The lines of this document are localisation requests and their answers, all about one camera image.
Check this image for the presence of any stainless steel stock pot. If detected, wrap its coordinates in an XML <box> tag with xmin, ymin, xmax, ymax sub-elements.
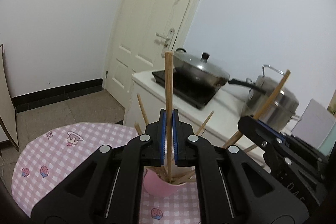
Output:
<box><xmin>241</xmin><ymin>73</ymin><xmax>301</xmax><ymax>132</ymax></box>

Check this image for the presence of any white cutting board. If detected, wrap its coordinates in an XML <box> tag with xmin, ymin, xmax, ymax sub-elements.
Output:
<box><xmin>291</xmin><ymin>99</ymin><xmax>335</xmax><ymax>156</ymax></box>

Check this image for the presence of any black induction cooker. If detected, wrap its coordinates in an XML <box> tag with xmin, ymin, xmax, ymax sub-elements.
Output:
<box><xmin>152</xmin><ymin>69</ymin><xmax>224</xmax><ymax>110</ymax></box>

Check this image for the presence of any white panel door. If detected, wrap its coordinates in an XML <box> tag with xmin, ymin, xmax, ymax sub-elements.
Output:
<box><xmin>104</xmin><ymin>0</ymin><xmax>190</xmax><ymax>107</ymax></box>

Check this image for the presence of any pink plastic cup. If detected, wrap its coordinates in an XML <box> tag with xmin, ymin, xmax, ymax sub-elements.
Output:
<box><xmin>142</xmin><ymin>167</ymin><xmax>196</xmax><ymax>198</ymax></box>

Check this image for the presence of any black frying pan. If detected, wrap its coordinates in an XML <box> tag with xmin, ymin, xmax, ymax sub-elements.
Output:
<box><xmin>173</xmin><ymin>48</ymin><xmax>266</xmax><ymax>94</ymax></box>

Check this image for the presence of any pink checkered tablecloth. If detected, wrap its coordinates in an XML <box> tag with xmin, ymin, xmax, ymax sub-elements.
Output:
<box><xmin>11</xmin><ymin>122</ymin><xmax>208</xmax><ymax>224</ymax></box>

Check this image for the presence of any silver door handle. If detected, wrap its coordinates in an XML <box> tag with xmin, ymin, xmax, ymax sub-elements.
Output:
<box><xmin>155</xmin><ymin>28</ymin><xmax>175</xmax><ymax>48</ymax></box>

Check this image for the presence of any beige leaning board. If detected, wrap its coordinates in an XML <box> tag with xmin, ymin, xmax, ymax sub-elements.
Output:
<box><xmin>1</xmin><ymin>44</ymin><xmax>19</xmax><ymax>151</ymax></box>

